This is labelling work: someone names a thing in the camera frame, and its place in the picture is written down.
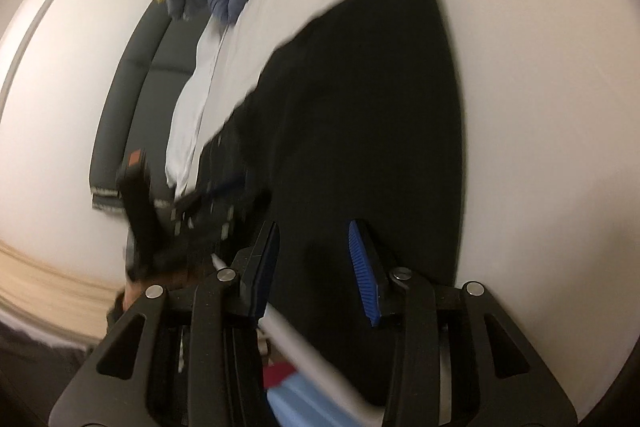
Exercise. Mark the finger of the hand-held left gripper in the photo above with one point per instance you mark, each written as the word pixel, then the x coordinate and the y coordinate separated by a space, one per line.
pixel 235 199

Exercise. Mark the black pants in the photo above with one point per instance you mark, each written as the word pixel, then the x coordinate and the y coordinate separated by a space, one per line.
pixel 360 107

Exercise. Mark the bed with white sheet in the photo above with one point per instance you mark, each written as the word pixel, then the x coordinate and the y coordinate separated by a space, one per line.
pixel 525 82

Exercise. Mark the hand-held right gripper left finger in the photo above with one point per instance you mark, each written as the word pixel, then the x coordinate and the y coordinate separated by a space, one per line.
pixel 267 272

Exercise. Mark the red cloth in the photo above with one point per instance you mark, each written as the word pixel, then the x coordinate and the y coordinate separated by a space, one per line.
pixel 280 374

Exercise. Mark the white pillow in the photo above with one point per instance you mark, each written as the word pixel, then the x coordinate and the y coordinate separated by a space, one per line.
pixel 192 117

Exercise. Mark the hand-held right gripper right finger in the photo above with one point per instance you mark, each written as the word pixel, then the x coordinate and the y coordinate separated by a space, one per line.
pixel 365 277

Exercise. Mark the dark grey padded headboard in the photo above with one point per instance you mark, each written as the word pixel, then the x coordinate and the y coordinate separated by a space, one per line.
pixel 130 107

